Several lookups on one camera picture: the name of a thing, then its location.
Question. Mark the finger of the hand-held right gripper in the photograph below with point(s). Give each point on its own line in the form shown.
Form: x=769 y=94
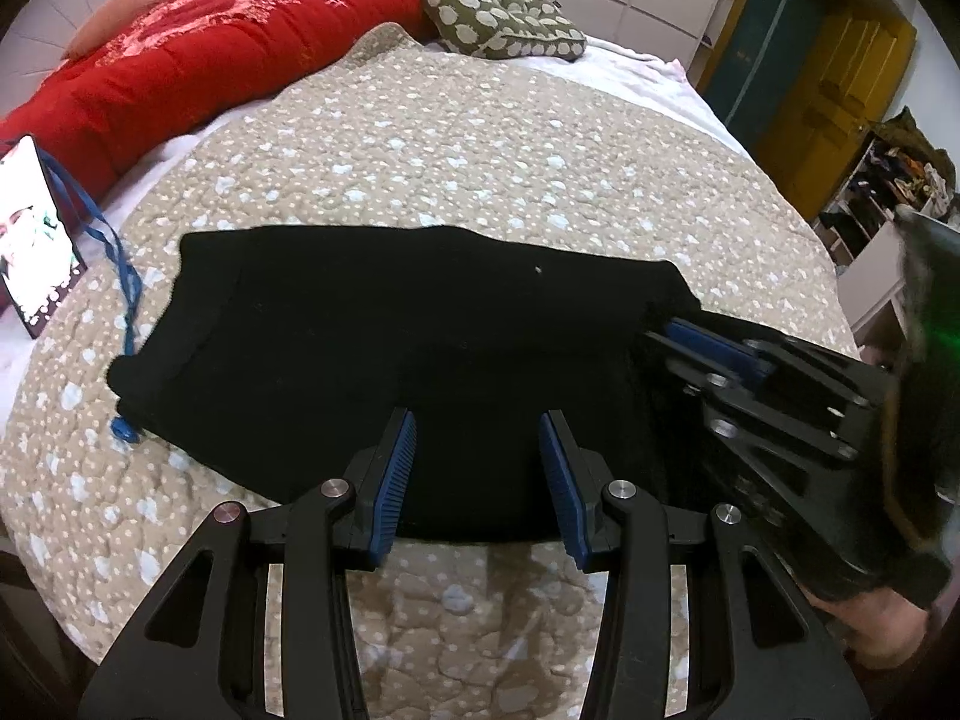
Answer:
x=780 y=435
x=712 y=349

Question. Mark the teal curtain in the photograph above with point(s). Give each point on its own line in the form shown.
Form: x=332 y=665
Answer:
x=772 y=37

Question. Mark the red floral quilt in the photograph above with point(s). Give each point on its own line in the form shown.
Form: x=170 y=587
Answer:
x=187 y=67

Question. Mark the pink pillow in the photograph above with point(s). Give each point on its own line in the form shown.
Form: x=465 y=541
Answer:
x=127 y=7

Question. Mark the green dotted cushion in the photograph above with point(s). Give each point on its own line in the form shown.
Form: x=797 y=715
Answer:
x=487 y=22

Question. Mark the white bed sheet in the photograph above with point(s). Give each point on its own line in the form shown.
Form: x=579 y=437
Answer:
x=645 y=75

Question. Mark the smartphone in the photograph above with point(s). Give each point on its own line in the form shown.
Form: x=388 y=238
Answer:
x=37 y=240

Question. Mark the black pants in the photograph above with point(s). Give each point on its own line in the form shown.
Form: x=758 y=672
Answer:
x=375 y=352

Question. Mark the pile of clothes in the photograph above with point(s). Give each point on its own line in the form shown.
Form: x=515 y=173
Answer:
x=907 y=165

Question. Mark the beige quilted bedspread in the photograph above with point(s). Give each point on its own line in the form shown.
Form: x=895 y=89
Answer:
x=450 y=165

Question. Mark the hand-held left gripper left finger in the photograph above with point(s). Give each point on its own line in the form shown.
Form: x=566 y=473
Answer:
x=390 y=495

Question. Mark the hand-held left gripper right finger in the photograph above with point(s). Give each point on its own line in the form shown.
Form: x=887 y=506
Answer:
x=562 y=495

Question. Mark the white shoe rack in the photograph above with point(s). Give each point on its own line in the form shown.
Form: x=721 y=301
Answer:
x=870 y=277

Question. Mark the yellow wooden door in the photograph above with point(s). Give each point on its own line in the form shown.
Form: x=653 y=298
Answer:
x=832 y=112

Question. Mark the white rounded headboard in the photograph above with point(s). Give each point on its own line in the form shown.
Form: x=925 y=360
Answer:
x=45 y=7

